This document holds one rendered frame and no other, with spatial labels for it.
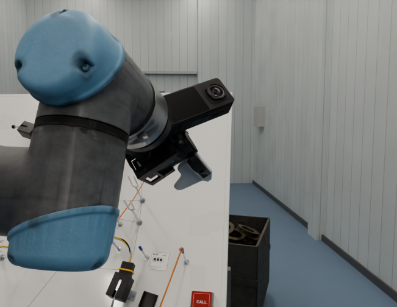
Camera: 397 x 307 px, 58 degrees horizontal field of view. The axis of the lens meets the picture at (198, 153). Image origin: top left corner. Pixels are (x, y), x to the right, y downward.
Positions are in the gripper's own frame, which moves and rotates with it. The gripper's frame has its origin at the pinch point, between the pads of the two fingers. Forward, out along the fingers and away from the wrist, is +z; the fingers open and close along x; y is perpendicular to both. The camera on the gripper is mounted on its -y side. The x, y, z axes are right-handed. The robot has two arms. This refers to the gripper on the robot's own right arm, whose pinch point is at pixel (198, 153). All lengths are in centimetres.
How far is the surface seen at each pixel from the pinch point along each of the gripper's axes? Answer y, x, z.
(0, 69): 302, -591, 504
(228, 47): -141, -441, 696
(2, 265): 66, -16, 34
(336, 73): -161, -120, 354
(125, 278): 33.1, 5.8, 29.3
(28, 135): 48, -53, 40
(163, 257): 26.3, 4.7, 41.4
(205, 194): 8, -6, 50
